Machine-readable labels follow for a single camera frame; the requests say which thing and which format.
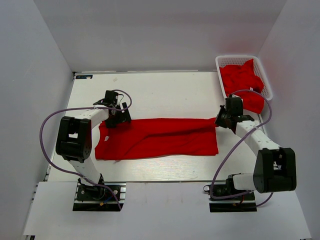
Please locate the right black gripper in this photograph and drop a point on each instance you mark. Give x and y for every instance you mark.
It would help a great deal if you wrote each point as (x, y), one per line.
(218, 120)

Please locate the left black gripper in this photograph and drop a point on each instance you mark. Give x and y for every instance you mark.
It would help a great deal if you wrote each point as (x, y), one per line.
(110, 123)

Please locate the red t shirt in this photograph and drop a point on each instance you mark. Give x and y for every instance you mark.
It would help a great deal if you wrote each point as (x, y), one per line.
(157, 137)

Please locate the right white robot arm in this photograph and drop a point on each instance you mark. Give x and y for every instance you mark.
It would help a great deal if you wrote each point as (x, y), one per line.
(275, 166)

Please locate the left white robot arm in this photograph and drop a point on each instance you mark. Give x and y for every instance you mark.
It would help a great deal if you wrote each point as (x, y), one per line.
(74, 140)

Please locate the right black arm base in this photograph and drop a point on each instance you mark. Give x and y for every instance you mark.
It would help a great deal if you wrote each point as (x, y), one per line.
(228, 203)

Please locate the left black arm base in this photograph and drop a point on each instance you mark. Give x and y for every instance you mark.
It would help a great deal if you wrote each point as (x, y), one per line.
(91, 198)

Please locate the red t shirts in basket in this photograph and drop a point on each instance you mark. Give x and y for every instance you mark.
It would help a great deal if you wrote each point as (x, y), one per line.
(242, 77)

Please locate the blue table label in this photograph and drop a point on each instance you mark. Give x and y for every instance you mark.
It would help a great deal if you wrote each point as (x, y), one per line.
(83, 77)

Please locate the white plastic basket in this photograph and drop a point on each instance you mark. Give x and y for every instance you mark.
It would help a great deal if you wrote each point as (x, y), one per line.
(223, 60)

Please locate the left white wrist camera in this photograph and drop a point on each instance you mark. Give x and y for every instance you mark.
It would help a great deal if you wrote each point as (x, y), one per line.
(116, 98)

